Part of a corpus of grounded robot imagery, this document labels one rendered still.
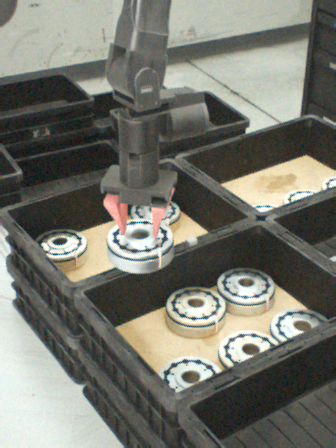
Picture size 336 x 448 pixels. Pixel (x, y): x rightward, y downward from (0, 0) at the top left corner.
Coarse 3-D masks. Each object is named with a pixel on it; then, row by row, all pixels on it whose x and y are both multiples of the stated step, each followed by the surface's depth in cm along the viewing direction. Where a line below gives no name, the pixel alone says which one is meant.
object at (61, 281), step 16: (160, 160) 163; (176, 160) 163; (192, 176) 157; (64, 192) 151; (16, 208) 146; (240, 208) 146; (0, 224) 146; (16, 224) 141; (240, 224) 142; (16, 240) 140; (32, 240) 137; (32, 256) 135; (48, 256) 133; (48, 272) 131; (112, 272) 129; (64, 288) 126
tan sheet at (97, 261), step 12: (180, 216) 163; (96, 228) 159; (108, 228) 159; (180, 228) 159; (192, 228) 159; (96, 240) 155; (180, 240) 155; (96, 252) 151; (84, 264) 148; (96, 264) 148; (108, 264) 148; (72, 276) 145; (84, 276) 145
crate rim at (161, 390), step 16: (256, 224) 142; (208, 240) 137; (224, 240) 138; (288, 240) 137; (176, 256) 133; (304, 256) 133; (128, 272) 129; (80, 288) 125; (96, 288) 126; (80, 304) 122; (96, 320) 118; (112, 336) 115; (304, 336) 115; (128, 352) 112; (272, 352) 112; (144, 368) 109; (240, 368) 109; (144, 384) 110; (160, 384) 107; (208, 384) 107; (160, 400) 107; (176, 400) 104
